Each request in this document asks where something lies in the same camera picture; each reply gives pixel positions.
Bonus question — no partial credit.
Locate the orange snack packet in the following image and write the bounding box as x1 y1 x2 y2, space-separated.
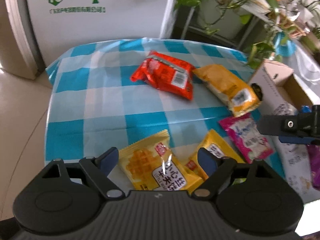
192 64 261 117

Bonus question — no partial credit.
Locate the white and blue snack packet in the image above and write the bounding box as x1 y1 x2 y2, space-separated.
272 104 299 117

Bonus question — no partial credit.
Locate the red snack packet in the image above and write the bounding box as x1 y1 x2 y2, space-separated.
130 51 196 101

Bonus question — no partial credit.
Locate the blue checked tablecloth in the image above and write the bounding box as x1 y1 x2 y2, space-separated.
44 37 285 195

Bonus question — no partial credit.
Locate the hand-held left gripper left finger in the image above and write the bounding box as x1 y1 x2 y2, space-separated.
41 147 125 200

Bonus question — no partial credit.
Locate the yellow waffle snack packet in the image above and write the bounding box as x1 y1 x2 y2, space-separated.
118 129 204 191
185 129 245 180

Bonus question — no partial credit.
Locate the small blue pot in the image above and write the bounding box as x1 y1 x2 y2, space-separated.
274 31 297 58

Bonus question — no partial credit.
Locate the white metal plant stand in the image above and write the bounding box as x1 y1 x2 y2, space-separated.
170 0 265 53

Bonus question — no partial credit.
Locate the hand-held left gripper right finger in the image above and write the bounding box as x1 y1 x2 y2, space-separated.
191 147 273 200

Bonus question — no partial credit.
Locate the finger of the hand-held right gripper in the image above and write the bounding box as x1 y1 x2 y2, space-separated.
257 112 312 137
278 135 312 145

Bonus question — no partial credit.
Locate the pink and white snack packet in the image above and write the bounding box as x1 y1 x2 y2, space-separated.
219 113 275 164

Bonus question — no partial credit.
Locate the white cardboard box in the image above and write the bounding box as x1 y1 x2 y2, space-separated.
247 59 320 202

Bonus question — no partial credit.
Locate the white printed board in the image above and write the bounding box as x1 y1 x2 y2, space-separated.
0 0 180 80

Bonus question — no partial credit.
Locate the purple snack packet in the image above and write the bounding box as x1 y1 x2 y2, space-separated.
307 144 320 190

